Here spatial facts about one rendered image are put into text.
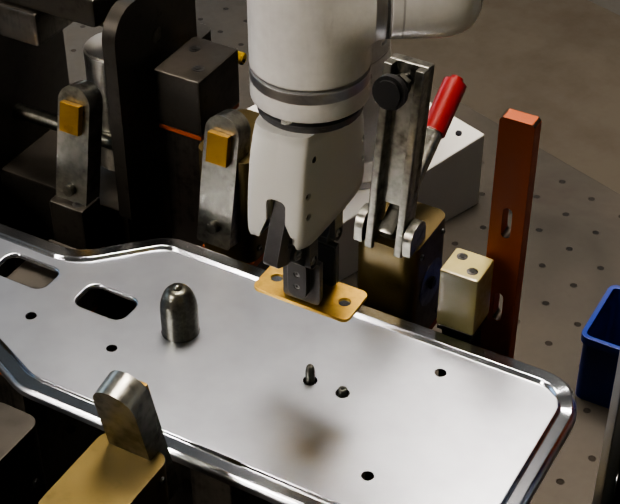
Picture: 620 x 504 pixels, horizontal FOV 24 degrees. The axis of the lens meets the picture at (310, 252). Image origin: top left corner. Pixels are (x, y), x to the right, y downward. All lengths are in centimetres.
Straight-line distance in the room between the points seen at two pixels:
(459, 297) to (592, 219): 69
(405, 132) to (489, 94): 222
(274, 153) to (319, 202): 5
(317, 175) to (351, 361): 24
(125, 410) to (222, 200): 35
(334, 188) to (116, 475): 26
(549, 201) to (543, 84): 158
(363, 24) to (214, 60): 43
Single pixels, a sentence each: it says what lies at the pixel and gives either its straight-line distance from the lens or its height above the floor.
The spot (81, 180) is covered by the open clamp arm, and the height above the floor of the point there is 102.
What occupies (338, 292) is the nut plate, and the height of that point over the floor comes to 110.
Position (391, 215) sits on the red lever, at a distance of 124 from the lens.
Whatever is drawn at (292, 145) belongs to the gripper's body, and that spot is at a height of 126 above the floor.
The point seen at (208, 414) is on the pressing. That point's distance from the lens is 117.
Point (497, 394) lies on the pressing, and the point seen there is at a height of 100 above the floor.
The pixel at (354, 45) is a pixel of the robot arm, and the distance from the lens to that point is 96.
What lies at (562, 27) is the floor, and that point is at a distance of 371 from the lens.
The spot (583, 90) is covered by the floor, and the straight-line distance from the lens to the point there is 346.
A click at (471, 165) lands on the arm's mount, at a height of 77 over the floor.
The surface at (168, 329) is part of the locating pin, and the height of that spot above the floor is 101.
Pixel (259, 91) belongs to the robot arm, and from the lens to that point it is 99.
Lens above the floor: 183
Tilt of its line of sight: 39 degrees down
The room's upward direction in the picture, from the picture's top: straight up
